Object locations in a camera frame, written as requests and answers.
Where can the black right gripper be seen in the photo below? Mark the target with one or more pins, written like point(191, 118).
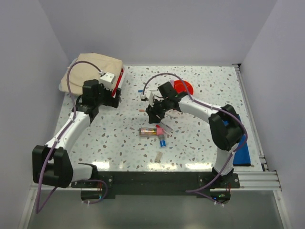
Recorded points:
point(153, 113)

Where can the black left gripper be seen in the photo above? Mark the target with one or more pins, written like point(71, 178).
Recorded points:
point(112, 101)

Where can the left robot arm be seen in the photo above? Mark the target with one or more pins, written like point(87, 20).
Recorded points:
point(51, 164)

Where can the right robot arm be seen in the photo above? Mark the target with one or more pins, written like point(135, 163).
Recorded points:
point(227, 130)

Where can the grey cap acrylic marker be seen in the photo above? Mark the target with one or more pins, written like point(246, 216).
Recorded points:
point(170, 116)

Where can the red white tray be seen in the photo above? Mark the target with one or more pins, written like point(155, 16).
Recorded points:
point(119, 81)

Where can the pink cap clear tube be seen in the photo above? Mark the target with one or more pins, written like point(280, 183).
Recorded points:
point(150, 131)

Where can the blue cap grey glue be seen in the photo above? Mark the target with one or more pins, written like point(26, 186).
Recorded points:
point(162, 141)

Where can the orange round organizer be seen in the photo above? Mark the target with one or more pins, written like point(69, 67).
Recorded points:
point(185, 86)

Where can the small beige eraser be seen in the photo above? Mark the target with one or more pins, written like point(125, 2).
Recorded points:
point(158, 157)

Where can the blue cloth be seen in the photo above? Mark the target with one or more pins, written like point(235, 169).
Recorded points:
point(241, 154)

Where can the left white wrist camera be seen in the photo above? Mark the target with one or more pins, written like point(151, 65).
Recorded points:
point(107, 78)

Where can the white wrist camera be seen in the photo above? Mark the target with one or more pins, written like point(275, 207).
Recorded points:
point(147, 94)
point(107, 78)

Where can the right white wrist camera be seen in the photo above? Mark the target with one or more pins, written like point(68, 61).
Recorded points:
point(147, 94)

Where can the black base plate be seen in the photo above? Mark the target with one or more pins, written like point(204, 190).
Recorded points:
point(169, 183)

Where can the aluminium frame rail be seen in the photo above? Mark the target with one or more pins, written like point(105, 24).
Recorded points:
point(112, 144)

